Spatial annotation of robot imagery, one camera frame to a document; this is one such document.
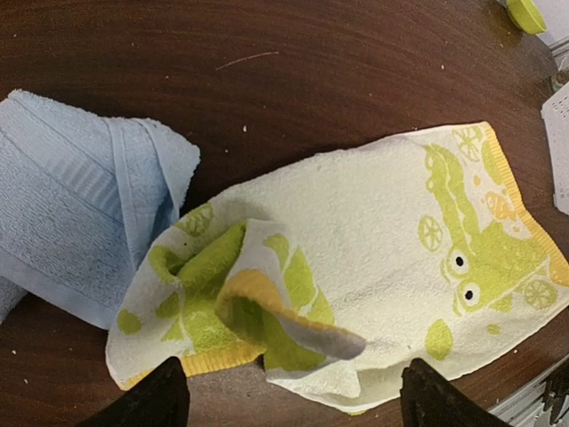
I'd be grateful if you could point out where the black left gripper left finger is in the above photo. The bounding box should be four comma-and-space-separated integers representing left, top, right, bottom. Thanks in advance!
78, 357, 189, 427

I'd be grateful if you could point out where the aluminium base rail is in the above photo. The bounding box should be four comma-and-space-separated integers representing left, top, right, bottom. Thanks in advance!
489, 356, 569, 427

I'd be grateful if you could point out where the green white patterned towel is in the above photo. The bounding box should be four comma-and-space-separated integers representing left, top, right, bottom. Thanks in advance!
106, 122, 568, 415

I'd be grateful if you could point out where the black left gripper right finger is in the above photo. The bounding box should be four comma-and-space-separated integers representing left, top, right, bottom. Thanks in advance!
400, 358, 509, 427

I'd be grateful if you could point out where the green bowl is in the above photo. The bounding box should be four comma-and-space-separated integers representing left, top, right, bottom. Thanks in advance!
506, 0, 548, 35

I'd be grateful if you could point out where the light blue towel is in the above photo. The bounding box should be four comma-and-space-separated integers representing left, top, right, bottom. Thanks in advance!
1, 90, 200, 329

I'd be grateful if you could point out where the white perforated plastic basket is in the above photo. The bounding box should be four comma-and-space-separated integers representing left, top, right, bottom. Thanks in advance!
541, 84, 569, 214

